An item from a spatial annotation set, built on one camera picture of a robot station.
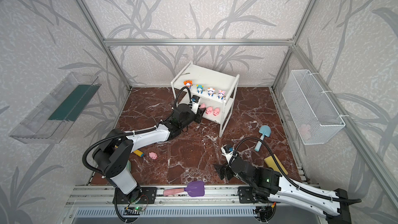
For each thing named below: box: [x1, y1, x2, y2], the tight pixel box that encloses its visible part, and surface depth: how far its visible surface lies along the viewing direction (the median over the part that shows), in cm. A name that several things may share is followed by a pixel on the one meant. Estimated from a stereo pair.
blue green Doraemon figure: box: [195, 84, 205, 95], surface depth 72 cm
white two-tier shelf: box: [170, 60, 240, 137], surface depth 80 cm
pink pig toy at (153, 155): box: [148, 151, 158, 160], surface depth 86 cm
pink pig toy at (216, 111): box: [212, 107, 221, 117], surface depth 86 cm
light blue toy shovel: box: [254, 124, 272, 152], surface depth 96 cm
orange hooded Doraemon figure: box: [183, 79, 194, 89], surface depth 74 cm
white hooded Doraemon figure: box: [207, 87, 216, 97], surface depth 71 cm
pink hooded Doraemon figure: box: [217, 89, 226, 101], surface depth 69 cm
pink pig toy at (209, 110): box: [205, 106, 213, 115], surface depth 86 cm
